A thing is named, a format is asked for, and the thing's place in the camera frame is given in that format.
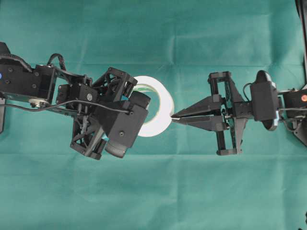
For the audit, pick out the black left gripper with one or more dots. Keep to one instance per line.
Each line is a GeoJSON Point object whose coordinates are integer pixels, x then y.
{"type": "Point", "coordinates": [82, 95]}

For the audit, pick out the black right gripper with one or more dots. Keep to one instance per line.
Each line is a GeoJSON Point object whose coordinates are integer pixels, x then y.
{"type": "Point", "coordinates": [232, 117]}

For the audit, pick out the white duct tape roll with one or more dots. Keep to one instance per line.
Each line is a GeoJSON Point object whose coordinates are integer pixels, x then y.
{"type": "Point", "coordinates": [162, 119]}

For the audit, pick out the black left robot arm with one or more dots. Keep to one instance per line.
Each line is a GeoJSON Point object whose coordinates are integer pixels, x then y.
{"type": "Point", "coordinates": [37, 86]}

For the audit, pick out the green table cloth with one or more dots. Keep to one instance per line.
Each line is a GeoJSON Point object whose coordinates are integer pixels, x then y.
{"type": "Point", "coordinates": [173, 181]}

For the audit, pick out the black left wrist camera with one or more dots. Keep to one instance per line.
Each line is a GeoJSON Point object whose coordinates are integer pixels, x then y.
{"type": "Point", "coordinates": [123, 122]}

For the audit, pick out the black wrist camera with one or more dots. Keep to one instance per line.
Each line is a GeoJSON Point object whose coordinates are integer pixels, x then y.
{"type": "Point", "coordinates": [265, 100]}
{"type": "Point", "coordinates": [123, 122]}

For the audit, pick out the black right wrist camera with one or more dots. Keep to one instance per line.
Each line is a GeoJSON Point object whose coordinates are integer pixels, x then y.
{"type": "Point", "coordinates": [265, 100]}

